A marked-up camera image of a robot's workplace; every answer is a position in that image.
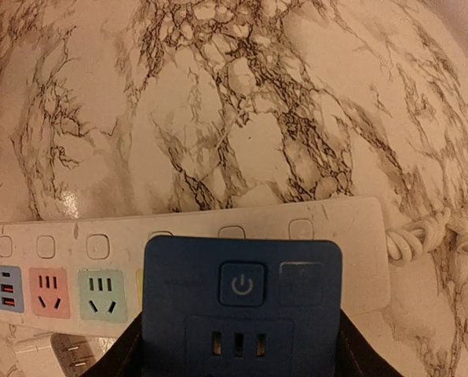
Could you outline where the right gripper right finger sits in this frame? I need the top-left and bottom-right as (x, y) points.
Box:
(338, 311), (402, 377)

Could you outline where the white multicolour power strip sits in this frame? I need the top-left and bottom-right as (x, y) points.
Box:
(0, 196), (468, 339)

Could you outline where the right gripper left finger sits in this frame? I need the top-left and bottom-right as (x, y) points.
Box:
(82, 313), (144, 377)

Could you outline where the white usb charger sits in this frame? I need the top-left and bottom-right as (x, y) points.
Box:
(51, 333), (115, 376)

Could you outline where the blue cube socket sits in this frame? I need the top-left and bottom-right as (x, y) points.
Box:
(141, 236), (342, 376)

